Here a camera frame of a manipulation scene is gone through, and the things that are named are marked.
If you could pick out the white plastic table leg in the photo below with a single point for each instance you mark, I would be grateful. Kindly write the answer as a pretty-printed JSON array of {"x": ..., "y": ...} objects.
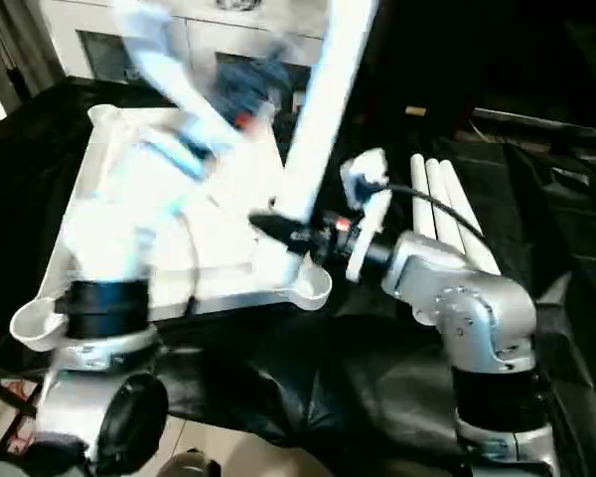
[
  {"x": 436, "y": 199},
  {"x": 458, "y": 199},
  {"x": 419, "y": 199},
  {"x": 328, "y": 99}
]

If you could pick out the white plastic table top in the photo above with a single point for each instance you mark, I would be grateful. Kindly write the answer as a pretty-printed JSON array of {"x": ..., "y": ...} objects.
[{"x": 114, "y": 124}]

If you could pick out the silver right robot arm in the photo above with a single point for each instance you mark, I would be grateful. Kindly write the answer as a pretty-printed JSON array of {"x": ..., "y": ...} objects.
[{"x": 457, "y": 318}]

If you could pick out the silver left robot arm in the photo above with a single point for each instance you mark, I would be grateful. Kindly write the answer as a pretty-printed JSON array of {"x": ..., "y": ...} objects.
[{"x": 109, "y": 308}]

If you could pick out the white glass-door cabinet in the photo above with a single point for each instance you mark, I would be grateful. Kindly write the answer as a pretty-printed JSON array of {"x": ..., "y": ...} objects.
[{"x": 203, "y": 30}]

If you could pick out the grey bundle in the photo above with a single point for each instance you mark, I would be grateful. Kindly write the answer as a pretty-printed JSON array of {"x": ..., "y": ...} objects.
[{"x": 238, "y": 4}]

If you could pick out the black mat cloth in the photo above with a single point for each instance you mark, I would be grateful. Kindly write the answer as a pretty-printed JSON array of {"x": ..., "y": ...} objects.
[{"x": 328, "y": 372}]

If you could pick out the grey metal bar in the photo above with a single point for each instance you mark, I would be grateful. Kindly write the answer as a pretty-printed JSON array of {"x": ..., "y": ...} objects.
[{"x": 526, "y": 124}]

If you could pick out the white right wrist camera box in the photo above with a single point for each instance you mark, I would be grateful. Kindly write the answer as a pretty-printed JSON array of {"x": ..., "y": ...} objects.
[{"x": 367, "y": 169}]

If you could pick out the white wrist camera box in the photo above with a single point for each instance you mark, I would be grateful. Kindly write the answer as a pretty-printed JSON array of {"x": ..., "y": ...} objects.
[
  {"x": 149, "y": 45},
  {"x": 367, "y": 169}
]

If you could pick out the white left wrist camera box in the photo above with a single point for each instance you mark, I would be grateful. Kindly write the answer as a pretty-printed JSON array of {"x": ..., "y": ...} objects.
[{"x": 149, "y": 45}]

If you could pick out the black folding table frame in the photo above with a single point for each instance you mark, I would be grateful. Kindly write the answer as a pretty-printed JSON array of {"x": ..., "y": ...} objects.
[{"x": 0, "y": 397}]

